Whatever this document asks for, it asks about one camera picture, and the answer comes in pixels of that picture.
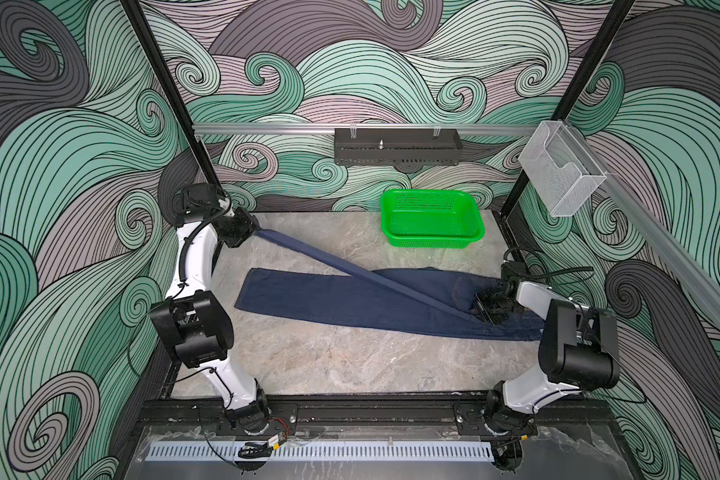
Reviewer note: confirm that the right aluminium rail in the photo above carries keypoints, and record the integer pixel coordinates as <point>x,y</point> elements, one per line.
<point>675,212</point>

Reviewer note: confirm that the aluminium rail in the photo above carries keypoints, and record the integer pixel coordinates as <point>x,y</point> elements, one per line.
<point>675,212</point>
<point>256,128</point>

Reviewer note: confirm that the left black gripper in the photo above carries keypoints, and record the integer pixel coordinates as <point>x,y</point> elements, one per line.
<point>246,228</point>

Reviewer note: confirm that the dark blue denim trousers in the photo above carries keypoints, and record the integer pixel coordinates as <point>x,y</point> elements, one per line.
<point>423,301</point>

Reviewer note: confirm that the white slotted cable duct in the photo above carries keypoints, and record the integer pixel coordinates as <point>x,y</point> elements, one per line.
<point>429,451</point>

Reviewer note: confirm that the black front mounting rail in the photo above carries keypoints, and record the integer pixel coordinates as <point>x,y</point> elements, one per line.
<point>474,413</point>

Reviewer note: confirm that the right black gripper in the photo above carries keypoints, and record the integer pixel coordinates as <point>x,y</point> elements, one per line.
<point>479,304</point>

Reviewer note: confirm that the back aluminium rail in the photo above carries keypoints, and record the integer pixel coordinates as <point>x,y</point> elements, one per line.
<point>256,128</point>

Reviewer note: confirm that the green plastic basket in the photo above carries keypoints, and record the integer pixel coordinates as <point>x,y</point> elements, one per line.
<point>440,219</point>

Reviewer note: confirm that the black perforated wall shelf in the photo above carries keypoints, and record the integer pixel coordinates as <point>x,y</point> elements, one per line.
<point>407,150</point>

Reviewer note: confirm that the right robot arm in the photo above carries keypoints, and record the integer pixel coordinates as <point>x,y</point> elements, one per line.
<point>578,344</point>

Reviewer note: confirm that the clear plastic wall bin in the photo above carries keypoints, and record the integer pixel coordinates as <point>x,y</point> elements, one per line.
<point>561,167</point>

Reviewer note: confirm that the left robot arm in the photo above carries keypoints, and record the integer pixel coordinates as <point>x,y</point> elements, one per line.
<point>191,322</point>

